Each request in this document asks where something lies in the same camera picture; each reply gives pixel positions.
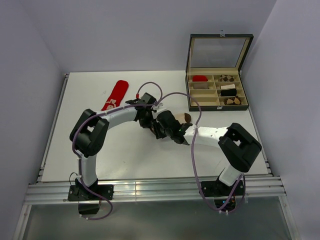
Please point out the rolled white black sock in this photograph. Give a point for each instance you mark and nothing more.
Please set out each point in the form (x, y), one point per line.
(228, 87)

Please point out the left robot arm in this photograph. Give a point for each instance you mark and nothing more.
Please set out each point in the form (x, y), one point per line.
(89, 133)

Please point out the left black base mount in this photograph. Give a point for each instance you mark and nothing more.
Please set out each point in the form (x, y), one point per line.
(88, 203)

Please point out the rolled checkered sock upper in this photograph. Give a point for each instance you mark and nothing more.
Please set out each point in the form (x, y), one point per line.
(226, 78)

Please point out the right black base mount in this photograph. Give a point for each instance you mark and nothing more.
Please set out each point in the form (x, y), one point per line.
(220, 192)

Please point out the aluminium frame rail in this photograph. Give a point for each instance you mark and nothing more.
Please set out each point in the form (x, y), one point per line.
(170, 189)

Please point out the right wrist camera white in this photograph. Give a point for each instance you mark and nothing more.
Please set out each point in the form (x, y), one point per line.
(157, 109)

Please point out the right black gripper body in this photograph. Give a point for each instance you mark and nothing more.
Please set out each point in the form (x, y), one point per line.
(160, 132)

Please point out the rolled checkered sock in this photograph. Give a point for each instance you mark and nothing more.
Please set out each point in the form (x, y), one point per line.
(226, 78)
(236, 100)

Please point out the rolled checkered sock lower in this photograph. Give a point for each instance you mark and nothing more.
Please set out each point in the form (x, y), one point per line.
(236, 100)

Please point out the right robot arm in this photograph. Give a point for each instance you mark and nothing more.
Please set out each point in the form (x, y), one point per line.
(238, 146)

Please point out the black compartment storage box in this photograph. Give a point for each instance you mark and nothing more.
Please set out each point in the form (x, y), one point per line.
(213, 55)

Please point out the red sock white pattern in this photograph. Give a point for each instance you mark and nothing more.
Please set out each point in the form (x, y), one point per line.
(118, 92)

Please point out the beige sock brown toe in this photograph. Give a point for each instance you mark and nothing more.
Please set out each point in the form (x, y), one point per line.
(183, 118)

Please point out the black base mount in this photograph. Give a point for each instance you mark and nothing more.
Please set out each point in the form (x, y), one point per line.
(88, 203)
(220, 192)

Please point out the rolled red sock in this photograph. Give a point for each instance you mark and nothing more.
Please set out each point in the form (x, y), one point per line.
(199, 78)

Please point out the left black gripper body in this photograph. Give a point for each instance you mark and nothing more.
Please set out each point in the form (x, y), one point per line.
(146, 122)

